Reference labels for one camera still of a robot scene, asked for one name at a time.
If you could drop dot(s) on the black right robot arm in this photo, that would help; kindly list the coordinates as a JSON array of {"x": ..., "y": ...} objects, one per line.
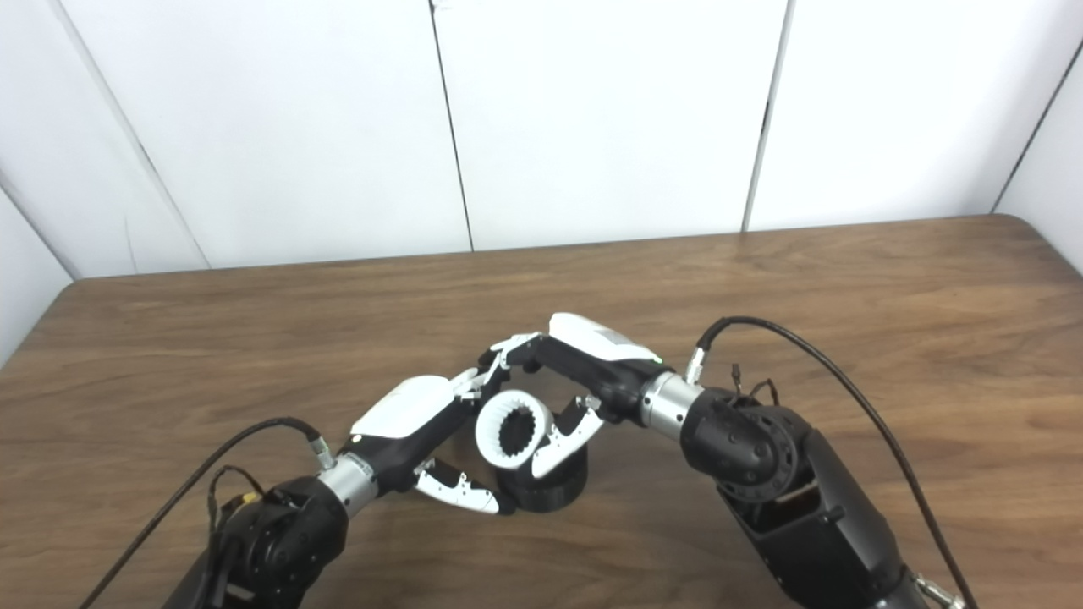
[{"x": 787, "y": 482}]

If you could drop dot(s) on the round black gear part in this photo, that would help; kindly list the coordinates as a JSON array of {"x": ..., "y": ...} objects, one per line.
[{"x": 550, "y": 491}]

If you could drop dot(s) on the black and white left hand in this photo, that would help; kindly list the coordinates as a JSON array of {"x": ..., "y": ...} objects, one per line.
[{"x": 406, "y": 414}]

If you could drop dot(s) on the black and white right hand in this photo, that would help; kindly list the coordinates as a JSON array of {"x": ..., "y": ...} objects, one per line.
[{"x": 601, "y": 364}]

